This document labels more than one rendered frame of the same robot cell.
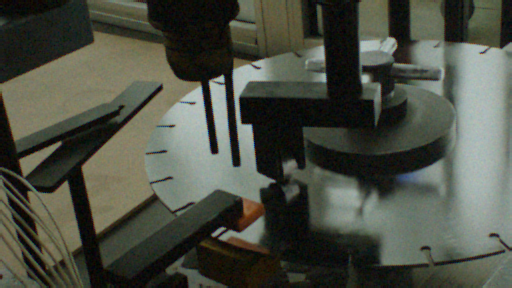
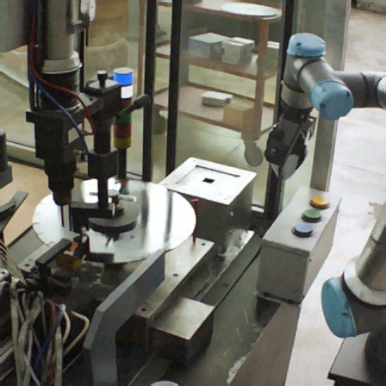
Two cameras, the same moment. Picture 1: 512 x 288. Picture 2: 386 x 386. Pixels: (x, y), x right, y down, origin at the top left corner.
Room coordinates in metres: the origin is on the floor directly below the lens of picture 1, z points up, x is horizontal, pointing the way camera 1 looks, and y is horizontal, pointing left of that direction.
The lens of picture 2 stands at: (-0.57, 0.09, 1.60)
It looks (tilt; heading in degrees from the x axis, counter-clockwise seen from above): 28 degrees down; 343
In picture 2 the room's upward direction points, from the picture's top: 3 degrees clockwise
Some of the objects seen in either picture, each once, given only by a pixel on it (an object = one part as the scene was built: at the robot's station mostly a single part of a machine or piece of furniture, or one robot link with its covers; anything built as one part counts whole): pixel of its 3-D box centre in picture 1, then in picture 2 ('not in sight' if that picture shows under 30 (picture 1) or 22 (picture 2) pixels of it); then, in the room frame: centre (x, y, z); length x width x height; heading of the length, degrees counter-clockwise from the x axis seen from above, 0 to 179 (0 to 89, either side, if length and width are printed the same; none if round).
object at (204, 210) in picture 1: (192, 274); (56, 264); (0.40, 0.05, 0.95); 0.10 x 0.03 x 0.07; 139
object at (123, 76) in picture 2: not in sight; (122, 77); (0.85, -0.15, 1.14); 0.05 x 0.04 x 0.03; 49
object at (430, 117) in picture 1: (374, 111); (112, 210); (0.55, -0.08, 0.96); 0.11 x 0.11 x 0.03
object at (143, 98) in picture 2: not in sight; (125, 104); (0.49, -0.09, 1.21); 0.08 x 0.06 x 0.03; 139
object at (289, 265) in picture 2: not in sight; (301, 244); (0.56, -0.51, 0.82); 0.28 x 0.11 x 0.15; 139
